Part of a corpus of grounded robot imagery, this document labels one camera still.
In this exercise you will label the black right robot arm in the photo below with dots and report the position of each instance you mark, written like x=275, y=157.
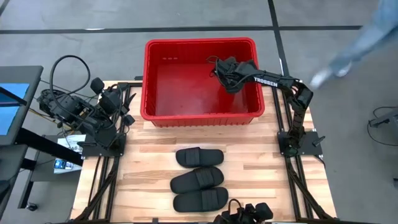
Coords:
x=298, y=102

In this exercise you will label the blue desk mat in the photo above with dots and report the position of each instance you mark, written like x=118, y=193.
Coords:
x=12, y=93

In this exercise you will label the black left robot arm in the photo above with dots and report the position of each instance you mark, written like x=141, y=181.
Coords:
x=71, y=109

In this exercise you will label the black slide sandal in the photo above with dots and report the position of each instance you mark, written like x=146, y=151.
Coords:
x=186, y=157
x=199, y=199
x=196, y=180

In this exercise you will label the grey lower shelf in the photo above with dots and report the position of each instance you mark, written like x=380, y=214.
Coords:
x=40, y=174

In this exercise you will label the red plastic bin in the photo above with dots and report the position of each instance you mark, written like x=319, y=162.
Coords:
x=174, y=93

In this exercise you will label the black table-level camera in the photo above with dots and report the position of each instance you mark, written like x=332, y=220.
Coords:
x=259, y=212

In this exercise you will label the black caster wheel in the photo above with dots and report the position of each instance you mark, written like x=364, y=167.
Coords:
x=32, y=207

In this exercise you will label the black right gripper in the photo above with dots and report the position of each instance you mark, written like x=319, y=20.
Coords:
x=244, y=74

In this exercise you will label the black desk support beam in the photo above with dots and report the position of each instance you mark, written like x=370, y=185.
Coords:
x=46, y=146

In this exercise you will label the white printed paper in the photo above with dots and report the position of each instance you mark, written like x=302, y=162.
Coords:
x=73, y=141

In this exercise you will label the small printed box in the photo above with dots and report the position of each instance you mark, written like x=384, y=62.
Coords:
x=63, y=165

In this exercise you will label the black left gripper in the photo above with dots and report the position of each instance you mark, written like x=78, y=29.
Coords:
x=110, y=101

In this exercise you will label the person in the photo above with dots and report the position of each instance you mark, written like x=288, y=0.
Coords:
x=367, y=37

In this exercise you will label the grey desk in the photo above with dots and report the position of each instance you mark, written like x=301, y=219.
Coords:
x=31, y=74

